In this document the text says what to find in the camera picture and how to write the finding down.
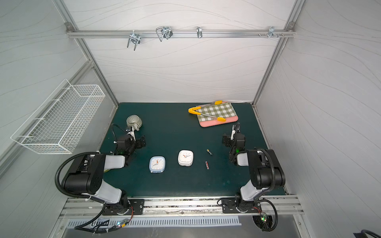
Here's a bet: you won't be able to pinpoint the white alarm clock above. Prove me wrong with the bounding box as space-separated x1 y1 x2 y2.
178 150 194 167

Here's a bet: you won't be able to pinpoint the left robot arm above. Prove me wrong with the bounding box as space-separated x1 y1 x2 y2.
54 131 146 215

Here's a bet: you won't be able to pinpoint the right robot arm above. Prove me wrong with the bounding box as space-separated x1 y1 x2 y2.
222 123 286 213

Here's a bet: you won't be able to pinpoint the blue alarm clock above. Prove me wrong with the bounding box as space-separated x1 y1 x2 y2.
149 156 166 174

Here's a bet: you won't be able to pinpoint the pink tray checkered cloth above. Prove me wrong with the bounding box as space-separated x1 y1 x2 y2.
197 101 239 128

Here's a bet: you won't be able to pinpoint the yellow steel tongs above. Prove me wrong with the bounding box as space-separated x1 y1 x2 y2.
188 100 226 122

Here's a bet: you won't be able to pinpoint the metal hook clamp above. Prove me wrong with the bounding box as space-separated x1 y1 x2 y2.
258 26 284 39
127 31 141 51
196 26 202 39
155 26 173 42

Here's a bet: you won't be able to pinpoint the aluminium crossbar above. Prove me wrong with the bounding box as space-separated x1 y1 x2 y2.
66 29 296 39

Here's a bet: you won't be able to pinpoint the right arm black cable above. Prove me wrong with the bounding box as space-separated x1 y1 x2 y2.
216 148 279 232

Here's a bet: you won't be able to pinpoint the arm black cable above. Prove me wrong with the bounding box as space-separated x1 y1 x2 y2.
54 151 132 234
216 148 279 232

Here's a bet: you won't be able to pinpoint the white wire basket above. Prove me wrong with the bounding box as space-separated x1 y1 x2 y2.
11 79 105 155

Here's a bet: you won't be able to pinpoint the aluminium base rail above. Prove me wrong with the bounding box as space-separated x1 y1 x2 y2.
59 194 305 219

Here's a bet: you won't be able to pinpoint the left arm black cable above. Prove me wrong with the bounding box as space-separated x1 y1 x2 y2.
54 151 132 234

